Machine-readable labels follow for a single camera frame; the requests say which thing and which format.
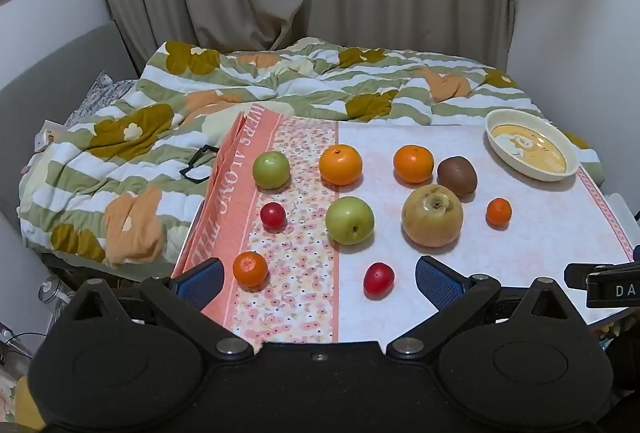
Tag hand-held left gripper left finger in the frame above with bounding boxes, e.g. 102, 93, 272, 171
69, 257, 254, 360

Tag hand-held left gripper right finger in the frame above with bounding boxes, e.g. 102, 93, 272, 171
385, 255, 581, 360

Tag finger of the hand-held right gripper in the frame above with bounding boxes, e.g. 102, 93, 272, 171
564, 263, 601, 290

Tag red cherry tomato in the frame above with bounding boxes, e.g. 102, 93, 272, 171
363, 262, 395, 297
260, 202, 287, 231

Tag large yellow pear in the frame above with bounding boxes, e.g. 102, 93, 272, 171
401, 184, 464, 248

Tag small tangerine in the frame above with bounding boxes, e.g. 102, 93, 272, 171
233, 251, 269, 289
486, 198, 513, 227

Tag cream cartoon print plate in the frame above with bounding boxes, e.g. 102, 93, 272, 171
485, 108, 581, 182

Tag pink floral tablecloth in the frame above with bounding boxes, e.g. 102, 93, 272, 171
172, 110, 634, 345

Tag green apple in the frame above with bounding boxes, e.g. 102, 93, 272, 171
325, 196, 375, 245
252, 151, 292, 190

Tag brown kiwi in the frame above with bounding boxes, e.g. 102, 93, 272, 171
437, 156, 478, 195

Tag black eyeglasses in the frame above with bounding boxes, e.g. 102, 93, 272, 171
179, 144, 221, 184

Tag orange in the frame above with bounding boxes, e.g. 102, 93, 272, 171
319, 144, 363, 186
393, 145, 435, 184

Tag white round device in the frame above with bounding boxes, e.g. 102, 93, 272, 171
39, 275, 77, 310

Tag small cardboard box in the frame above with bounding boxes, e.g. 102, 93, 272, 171
34, 120, 66, 153

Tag grey patterned cloth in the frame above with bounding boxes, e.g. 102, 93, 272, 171
65, 70, 137, 127

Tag green striped floral blanket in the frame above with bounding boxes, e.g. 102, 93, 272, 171
17, 37, 606, 270

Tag grey padded headboard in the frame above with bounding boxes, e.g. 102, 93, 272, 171
0, 20, 140, 214

